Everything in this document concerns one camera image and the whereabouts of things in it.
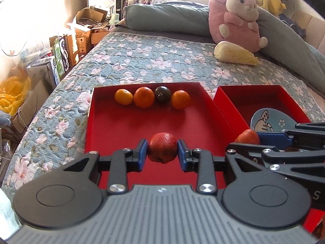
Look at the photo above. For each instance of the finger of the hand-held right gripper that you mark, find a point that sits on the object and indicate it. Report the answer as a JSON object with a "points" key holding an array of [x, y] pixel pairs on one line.
{"points": [[292, 157], [273, 139]]}

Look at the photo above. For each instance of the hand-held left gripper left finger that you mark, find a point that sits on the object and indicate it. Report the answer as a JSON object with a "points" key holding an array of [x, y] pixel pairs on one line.
{"points": [[143, 155]]}

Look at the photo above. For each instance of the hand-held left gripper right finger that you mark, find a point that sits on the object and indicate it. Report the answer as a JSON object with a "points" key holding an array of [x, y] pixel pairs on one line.
{"points": [[182, 155]]}

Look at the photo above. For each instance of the dark red apple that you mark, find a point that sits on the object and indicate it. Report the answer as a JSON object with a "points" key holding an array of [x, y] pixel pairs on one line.
{"points": [[162, 147]]}

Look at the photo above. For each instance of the red-orange fruit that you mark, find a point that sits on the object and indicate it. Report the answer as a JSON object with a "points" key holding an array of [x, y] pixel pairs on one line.
{"points": [[247, 137]]}

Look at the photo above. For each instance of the shallow red box lid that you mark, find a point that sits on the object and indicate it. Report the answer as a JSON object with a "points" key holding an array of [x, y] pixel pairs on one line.
{"points": [[152, 122]]}

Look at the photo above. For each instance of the blue cartoon plate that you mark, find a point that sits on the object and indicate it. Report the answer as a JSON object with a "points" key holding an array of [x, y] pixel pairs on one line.
{"points": [[271, 120]]}

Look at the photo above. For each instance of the deep red box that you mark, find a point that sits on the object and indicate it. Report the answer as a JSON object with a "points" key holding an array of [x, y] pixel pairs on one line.
{"points": [[243, 101]]}

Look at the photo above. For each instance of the large orange tangerine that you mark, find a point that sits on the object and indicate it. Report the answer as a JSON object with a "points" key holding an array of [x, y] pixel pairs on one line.
{"points": [[144, 97]]}

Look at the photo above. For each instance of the yellow-orange tangerine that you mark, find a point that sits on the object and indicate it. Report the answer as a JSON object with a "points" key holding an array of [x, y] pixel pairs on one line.
{"points": [[123, 97]]}

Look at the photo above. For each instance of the dark purple round fruit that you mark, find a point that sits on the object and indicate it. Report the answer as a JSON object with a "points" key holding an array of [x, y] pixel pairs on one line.
{"points": [[162, 94]]}

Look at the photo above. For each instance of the cream cabbage-shaped plush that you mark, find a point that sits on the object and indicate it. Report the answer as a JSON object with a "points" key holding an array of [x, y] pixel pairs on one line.
{"points": [[233, 53]]}

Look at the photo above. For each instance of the floral quilted bedspread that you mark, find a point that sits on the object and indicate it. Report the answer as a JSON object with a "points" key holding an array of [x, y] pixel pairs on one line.
{"points": [[142, 58]]}

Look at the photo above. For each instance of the pink rabbit plush toy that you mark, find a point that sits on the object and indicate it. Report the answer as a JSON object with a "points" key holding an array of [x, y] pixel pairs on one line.
{"points": [[236, 22]]}

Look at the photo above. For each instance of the small cardboard box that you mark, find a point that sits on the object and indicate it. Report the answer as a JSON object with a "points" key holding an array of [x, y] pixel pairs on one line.
{"points": [[100, 36]]}

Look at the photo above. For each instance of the green white tissue pack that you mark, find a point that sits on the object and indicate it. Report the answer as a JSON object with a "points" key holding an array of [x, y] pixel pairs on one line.
{"points": [[62, 56]]}

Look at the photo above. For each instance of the white carton box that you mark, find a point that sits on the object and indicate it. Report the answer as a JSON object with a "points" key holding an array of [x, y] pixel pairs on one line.
{"points": [[47, 70]]}

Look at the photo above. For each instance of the printed cardboard box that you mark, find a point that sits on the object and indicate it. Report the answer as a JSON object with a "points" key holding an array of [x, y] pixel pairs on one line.
{"points": [[82, 40]]}

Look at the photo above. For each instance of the grey-blue duvet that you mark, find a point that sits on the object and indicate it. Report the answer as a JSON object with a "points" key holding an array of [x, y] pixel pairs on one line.
{"points": [[172, 17]]}

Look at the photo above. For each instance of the pale green bottle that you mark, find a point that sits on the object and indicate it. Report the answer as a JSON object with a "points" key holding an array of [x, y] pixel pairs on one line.
{"points": [[114, 19]]}

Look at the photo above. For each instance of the yellow plastic bag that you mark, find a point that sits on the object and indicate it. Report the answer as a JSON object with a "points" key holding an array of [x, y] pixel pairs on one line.
{"points": [[14, 95]]}

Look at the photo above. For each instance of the open cardboard box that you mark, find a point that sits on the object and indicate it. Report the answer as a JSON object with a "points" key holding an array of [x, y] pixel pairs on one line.
{"points": [[87, 17]]}

